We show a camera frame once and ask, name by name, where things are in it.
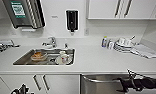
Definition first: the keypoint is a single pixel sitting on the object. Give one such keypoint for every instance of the stainless steel dishwasher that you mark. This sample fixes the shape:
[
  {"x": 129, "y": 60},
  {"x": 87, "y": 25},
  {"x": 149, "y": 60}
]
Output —
[{"x": 99, "y": 85}]

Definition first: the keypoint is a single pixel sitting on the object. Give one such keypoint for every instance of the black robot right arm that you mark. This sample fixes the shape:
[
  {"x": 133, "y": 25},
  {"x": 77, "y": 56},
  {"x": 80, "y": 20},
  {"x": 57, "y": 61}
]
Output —
[{"x": 152, "y": 84}]

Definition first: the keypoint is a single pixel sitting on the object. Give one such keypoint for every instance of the steel kitchen sink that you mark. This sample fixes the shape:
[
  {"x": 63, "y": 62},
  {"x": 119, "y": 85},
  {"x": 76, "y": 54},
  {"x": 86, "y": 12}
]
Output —
[{"x": 22, "y": 61}]

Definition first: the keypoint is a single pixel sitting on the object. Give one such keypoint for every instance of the stack of white plates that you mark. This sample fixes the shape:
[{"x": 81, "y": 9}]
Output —
[{"x": 122, "y": 45}]

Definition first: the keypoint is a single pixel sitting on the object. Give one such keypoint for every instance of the white base cabinet row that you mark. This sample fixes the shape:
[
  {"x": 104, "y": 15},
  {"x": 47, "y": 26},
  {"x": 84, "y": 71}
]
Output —
[{"x": 54, "y": 85}]

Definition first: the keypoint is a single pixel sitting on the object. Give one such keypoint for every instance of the brown bowl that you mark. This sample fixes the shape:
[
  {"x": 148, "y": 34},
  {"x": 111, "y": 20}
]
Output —
[{"x": 38, "y": 55}]

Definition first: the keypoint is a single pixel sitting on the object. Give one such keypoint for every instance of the small white bottle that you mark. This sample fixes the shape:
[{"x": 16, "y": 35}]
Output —
[{"x": 110, "y": 44}]

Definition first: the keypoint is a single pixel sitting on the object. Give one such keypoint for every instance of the white cup on plate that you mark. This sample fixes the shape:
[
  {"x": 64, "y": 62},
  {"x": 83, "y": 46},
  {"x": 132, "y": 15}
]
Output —
[{"x": 63, "y": 58}]

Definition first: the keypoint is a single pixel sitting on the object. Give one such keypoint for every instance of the chrome sink faucet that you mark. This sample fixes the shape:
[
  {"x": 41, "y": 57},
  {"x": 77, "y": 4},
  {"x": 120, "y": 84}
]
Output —
[{"x": 52, "y": 42}]

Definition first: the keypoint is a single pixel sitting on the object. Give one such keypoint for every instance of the steel paper towel dispenser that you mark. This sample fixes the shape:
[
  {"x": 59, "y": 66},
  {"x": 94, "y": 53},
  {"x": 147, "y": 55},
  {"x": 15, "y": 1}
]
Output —
[{"x": 24, "y": 13}]

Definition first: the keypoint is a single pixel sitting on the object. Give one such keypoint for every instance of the black soap dispenser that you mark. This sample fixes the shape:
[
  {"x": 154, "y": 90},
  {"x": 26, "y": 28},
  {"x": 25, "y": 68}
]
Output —
[{"x": 72, "y": 20}]

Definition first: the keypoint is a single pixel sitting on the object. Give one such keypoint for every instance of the white wall outlet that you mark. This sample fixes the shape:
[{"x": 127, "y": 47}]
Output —
[{"x": 86, "y": 31}]

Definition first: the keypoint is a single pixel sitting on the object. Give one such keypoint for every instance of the white wall cabinet three doors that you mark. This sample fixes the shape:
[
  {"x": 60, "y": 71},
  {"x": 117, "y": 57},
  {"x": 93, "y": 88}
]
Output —
[{"x": 134, "y": 8}]

